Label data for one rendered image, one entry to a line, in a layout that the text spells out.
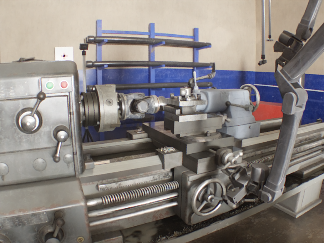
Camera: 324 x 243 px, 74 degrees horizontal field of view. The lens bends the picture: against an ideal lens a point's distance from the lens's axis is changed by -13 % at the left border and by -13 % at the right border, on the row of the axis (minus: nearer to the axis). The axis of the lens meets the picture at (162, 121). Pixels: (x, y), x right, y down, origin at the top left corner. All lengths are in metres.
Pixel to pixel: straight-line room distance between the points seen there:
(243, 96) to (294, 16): 4.38
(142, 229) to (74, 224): 0.52
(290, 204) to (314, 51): 1.89
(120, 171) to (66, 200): 0.30
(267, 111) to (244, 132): 2.57
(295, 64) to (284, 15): 5.31
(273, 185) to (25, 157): 0.97
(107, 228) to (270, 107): 3.46
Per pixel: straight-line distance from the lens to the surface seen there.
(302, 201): 2.52
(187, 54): 5.13
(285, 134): 0.87
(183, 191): 1.23
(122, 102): 1.28
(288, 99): 0.81
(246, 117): 1.73
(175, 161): 1.26
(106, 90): 1.24
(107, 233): 1.34
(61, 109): 1.01
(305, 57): 0.82
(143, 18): 4.76
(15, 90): 1.02
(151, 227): 1.48
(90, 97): 1.25
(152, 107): 1.37
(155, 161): 1.24
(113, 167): 1.18
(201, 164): 1.18
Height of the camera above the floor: 1.28
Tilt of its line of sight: 12 degrees down
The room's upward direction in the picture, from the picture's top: straight up
